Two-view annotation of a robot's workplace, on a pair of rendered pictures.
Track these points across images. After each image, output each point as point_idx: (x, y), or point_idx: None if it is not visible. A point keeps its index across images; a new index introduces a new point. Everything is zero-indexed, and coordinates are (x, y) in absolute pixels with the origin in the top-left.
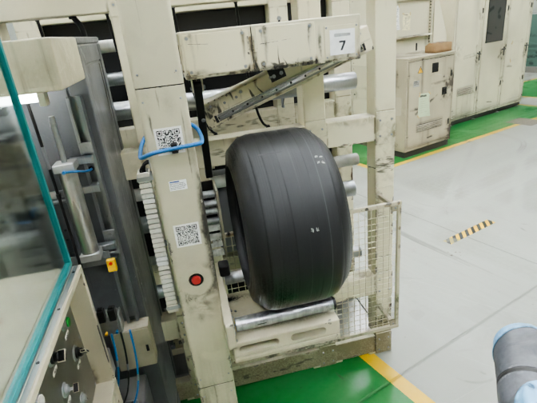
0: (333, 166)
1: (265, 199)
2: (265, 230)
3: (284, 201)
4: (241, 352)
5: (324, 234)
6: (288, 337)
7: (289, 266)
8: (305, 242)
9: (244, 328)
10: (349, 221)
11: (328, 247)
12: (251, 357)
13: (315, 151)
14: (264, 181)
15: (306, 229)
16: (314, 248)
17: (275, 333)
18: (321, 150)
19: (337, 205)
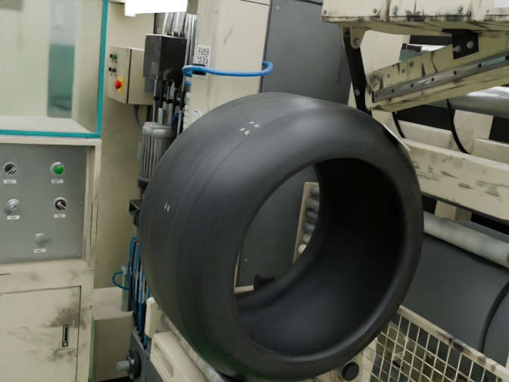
0: (258, 148)
1: (173, 144)
2: (150, 179)
3: (176, 154)
4: (154, 350)
5: (169, 220)
6: (179, 380)
7: (143, 240)
8: (156, 217)
9: (168, 325)
10: (210, 232)
11: (166, 243)
12: (157, 367)
13: (262, 117)
14: (191, 126)
15: (163, 201)
16: (158, 233)
17: (174, 360)
18: (271, 121)
19: (200, 191)
